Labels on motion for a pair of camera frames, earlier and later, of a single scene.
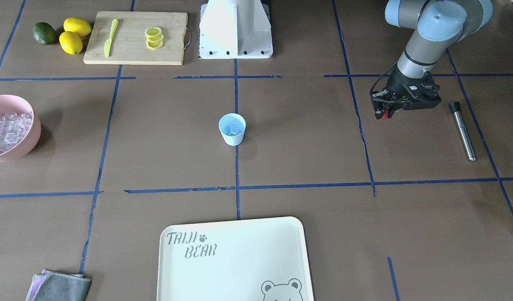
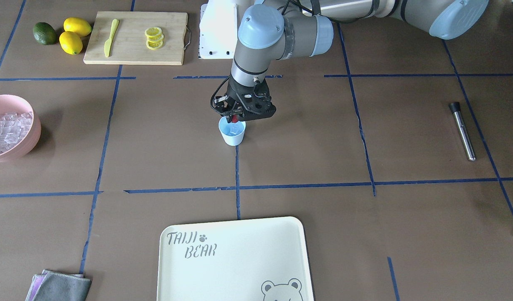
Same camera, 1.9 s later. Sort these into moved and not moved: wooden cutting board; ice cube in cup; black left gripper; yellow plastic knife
Moved: black left gripper
Not moved: ice cube in cup; yellow plastic knife; wooden cutting board
